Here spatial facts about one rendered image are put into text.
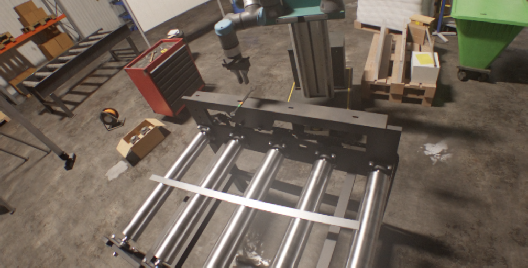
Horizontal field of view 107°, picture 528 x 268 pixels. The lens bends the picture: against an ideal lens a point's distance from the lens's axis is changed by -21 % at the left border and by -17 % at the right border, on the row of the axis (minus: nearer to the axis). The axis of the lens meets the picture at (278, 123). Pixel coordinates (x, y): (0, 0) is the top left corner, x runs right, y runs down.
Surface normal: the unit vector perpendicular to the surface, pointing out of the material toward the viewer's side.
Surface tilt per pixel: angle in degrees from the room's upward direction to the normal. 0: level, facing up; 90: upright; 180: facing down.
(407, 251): 0
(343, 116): 0
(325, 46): 90
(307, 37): 90
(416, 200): 0
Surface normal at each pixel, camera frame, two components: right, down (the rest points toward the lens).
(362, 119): -0.21, -0.70
